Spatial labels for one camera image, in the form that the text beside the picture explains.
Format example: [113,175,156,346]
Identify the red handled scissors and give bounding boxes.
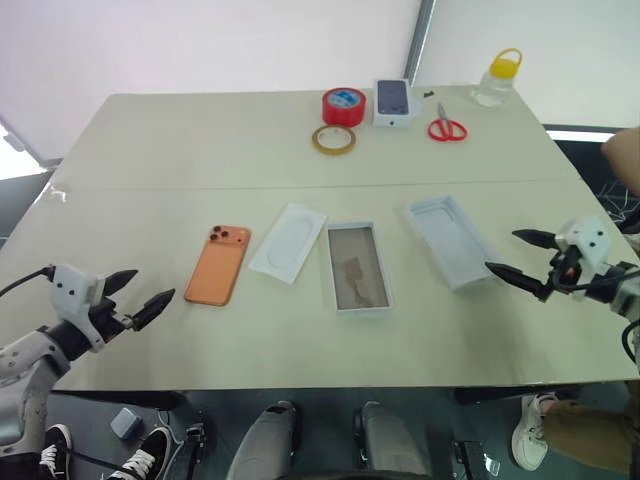
[426,101,469,144]

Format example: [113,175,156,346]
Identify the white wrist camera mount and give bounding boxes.
[553,215,614,302]
[48,264,109,352]

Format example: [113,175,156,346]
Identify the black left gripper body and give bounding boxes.
[92,288,137,345]

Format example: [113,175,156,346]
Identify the small grey metal block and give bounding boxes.
[109,406,144,442]

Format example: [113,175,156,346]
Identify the white paper insert tray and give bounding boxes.
[247,201,329,287]

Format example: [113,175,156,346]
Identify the clear yellowish tape roll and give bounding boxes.
[311,124,358,157]

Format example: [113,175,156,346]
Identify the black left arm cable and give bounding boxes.
[0,266,56,297]

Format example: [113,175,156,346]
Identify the white phone box base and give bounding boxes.
[326,220,395,317]

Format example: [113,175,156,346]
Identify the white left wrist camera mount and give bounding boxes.
[48,264,109,352]

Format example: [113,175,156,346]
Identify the black white canvas sneaker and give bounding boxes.
[37,423,74,480]
[106,426,175,480]

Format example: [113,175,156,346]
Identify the phone box lid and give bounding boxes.
[403,194,495,292]

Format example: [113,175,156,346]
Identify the grey window frame post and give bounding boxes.
[403,0,437,87]

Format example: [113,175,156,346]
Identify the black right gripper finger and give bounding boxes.
[484,261,549,303]
[511,228,558,250]

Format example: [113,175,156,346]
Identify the clear jar yellow lid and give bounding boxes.
[469,47,524,108]

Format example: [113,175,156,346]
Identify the brown trouser leg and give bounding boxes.
[541,394,640,475]

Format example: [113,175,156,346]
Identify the white box dark phone print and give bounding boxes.
[371,77,422,129]

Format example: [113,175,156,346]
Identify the black floor bracket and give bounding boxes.
[451,438,502,477]
[183,421,209,457]

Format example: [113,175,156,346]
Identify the red tape roll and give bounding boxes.
[320,87,368,127]

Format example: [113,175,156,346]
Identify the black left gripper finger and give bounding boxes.
[103,269,140,298]
[130,287,177,332]

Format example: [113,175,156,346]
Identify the white slanted frame bar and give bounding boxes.
[0,113,62,176]

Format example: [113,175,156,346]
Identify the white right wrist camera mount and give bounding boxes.
[553,215,614,302]

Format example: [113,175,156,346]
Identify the grey rounded robot leg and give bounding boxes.
[353,400,432,480]
[226,399,302,480]

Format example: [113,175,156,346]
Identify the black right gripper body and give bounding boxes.
[541,246,585,302]

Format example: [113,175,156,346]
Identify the orange smartphone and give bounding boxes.
[183,224,253,308]

